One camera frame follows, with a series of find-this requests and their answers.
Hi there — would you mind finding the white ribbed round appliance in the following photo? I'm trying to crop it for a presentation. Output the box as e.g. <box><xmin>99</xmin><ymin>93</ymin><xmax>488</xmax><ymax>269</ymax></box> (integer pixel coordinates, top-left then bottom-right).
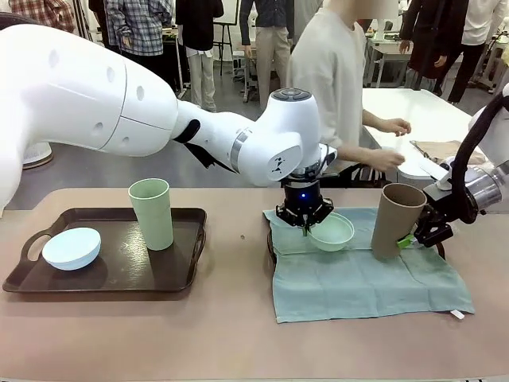
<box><xmin>21</xmin><ymin>141</ymin><xmax>55</xmax><ymax>171</ymax></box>

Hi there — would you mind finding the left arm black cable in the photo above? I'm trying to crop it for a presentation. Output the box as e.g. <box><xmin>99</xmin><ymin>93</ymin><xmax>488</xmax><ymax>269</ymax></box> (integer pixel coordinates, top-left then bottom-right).
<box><xmin>173</xmin><ymin>118</ymin><xmax>242</xmax><ymax>174</ymax></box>

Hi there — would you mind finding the light blue bowl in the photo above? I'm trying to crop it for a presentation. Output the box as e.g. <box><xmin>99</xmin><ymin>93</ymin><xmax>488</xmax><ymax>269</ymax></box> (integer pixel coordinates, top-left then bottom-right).
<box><xmin>41</xmin><ymin>227</ymin><xmax>102</xmax><ymax>272</ymax></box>

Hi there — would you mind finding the person's right forearm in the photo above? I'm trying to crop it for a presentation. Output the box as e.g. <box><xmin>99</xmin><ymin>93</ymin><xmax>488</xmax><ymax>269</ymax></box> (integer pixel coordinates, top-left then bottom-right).
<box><xmin>337</xmin><ymin>142</ymin><xmax>383</xmax><ymax>170</ymax></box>

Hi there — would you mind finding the white-legged standing desk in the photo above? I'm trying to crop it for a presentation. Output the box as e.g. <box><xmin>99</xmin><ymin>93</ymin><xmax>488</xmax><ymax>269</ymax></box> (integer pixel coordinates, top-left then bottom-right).
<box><xmin>161</xmin><ymin>33</ymin><xmax>190</xmax><ymax>99</ymax></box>

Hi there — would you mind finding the dark brown plastic tray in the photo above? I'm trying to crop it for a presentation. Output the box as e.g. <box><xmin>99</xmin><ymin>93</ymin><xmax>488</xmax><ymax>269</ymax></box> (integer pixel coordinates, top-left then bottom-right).
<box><xmin>2</xmin><ymin>207</ymin><xmax>208</xmax><ymax>294</ymax></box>
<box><xmin>266</xmin><ymin>228</ymin><xmax>449</xmax><ymax>266</ymax></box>

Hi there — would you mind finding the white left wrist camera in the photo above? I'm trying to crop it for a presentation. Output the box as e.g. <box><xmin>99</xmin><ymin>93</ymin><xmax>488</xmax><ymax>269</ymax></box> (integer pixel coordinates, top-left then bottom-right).
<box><xmin>317</xmin><ymin>145</ymin><xmax>340</xmax><ymax>176</ymax></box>

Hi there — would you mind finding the white table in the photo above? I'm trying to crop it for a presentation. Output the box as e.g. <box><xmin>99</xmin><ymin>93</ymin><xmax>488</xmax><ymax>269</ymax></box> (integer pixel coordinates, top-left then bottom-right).
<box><xmin>359</xmin><ymin>88</ymin><xmax>484</xmax><ymax>180</ymax></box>

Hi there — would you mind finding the person in blue plaid shirt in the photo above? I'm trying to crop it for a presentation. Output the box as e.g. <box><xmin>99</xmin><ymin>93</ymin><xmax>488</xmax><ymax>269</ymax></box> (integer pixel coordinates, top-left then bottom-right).
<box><xmin>105</xmin><ymin>0</ymin><xmax>176</xmax><ymax>68</ymax></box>

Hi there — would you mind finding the person's left forearm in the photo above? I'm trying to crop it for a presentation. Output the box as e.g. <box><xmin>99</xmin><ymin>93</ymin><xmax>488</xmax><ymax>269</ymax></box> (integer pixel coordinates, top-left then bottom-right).
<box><xmin>361</xmin><ymin>110</ymin><xmax>385</xmax><ymax>132</ymax></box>

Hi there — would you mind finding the person in khaki trousers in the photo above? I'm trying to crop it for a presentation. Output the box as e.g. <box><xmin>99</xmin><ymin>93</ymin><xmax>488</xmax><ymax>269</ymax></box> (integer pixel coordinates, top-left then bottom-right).
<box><xmin>239</xmin><ymin>0</ymin><xmax>297</xmax><ymax>108</ymax></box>

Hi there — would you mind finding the person in white trousers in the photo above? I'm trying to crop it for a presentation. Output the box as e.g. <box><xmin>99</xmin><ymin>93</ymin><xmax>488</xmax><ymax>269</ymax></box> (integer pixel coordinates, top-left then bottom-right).
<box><xmin>176</xmin><ymin>0</ymin><xmax>224</xmax><ymax>113</ymax></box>

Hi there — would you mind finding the right arm black cable sleeve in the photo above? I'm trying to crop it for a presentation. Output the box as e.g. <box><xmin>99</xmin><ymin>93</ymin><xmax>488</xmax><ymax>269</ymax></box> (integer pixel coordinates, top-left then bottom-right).
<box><xmin>453</xmin><ymin>92</ymin><xmax>509</xmax><ymax>224</ymax></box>

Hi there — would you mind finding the light green tall cup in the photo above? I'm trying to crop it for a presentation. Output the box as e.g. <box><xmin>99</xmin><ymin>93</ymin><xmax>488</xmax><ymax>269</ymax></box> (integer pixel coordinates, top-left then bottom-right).
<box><xmin>127</xmin><ymin>178</ymin><xmax>175</xmax><ymax>251</ymax></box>

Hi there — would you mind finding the person in red plaid shirt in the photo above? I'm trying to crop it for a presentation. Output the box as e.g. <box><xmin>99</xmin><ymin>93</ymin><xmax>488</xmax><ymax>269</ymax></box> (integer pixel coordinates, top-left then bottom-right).
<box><xmin>7</xmin><ymin>0</ymin><xmax>76</xmax><ymax>37</ymax></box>

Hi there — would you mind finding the white background desk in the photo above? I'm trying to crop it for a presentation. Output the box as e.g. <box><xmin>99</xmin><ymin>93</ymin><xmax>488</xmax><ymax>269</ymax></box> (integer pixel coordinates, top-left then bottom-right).
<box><xmin>365</xmin><ymin>27</ymin><xmax>414</xmax><ymax>88</ymax></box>

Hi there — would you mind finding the person's right hand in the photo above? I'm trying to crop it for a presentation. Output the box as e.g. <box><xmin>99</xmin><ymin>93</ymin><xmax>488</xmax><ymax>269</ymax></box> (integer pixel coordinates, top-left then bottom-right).
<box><xmin>375</xmin><ymin>149</ymin><xmax>406</xmax><ymax>173</ymax></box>

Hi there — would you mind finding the brown tall cup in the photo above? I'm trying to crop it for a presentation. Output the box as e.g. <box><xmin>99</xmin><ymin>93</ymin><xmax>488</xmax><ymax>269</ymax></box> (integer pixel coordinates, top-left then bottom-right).
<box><xmin>371</xmin><ymin>183</ymin><xmax>428</xmax><ymax>262</ymax></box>

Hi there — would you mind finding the teal cloth mat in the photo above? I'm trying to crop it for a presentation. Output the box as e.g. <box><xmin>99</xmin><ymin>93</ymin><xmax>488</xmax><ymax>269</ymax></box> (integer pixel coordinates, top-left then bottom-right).
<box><xmin>262</xmin><ymin>206</ymin><xmax>476</xmax><ymax>324</ymax></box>

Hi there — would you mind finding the person's left hand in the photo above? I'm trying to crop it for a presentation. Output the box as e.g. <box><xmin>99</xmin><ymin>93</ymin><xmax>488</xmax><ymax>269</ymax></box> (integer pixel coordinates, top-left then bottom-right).
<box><xmin>379</xmin><ymin>118</ymin><xmax>413</xmax><ymax>138</ymax></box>

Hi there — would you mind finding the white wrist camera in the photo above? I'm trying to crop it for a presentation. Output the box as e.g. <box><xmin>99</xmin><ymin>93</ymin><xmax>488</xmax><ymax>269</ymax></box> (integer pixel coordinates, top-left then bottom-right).
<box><xmin>317</xmin><ymin>145</ymin><xmax>340</xmax><ymax>176</ymax></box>
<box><xmin>422</xmin><ymin>157</ymin><xmax>457</xmax><ymax>200</ymax></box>

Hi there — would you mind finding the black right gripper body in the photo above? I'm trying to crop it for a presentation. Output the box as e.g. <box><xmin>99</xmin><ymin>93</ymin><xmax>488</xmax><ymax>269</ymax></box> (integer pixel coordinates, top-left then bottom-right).
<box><xmin>424</xmin><ymin>205</ymin><xmax>455</xmax><ymax>244</ymax></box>

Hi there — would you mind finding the person in white sweatshirt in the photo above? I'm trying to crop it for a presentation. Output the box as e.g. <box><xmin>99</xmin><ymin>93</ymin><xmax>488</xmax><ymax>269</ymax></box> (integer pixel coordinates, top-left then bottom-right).
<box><xmin>288</xmin><ymin>7</ymin><xmax>367</xmax><ymax>188</ymax></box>

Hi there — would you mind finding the light green bowl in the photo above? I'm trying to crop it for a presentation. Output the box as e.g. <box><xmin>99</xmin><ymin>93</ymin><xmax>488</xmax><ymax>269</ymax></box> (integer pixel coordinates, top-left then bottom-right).
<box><xmin>308</xmin><ymin>212</ymin><xmax>356</xmax><ymax>253</ymax></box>

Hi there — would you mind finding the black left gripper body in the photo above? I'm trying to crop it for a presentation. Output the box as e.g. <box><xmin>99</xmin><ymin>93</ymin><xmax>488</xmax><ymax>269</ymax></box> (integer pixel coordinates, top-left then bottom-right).
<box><xmin>282</xmin><ymin>181</ymin><xmax>325</xmax><ymax>219</ymax></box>

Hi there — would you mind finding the beige cloth mat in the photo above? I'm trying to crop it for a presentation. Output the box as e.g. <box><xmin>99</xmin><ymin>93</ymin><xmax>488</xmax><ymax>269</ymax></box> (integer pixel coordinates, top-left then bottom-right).
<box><xmin>409</xmin><ymin>138</ymin><xmax>488</xmax><ymax>166</ymax></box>

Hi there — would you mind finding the person in black coat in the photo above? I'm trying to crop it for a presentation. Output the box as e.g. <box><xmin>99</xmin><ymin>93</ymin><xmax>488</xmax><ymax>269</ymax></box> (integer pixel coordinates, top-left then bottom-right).
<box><xmin>399</xmin><ymin>0</ymin><xmax>472</xmax><ymax>83</ymax></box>

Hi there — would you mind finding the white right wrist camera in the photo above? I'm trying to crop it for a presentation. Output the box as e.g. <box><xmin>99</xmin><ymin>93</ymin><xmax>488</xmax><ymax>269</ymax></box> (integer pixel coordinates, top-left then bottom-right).
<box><xmin>422</xmin><ymin>157</ymin><xmax>457</xmax><ymax>200</ymax></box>

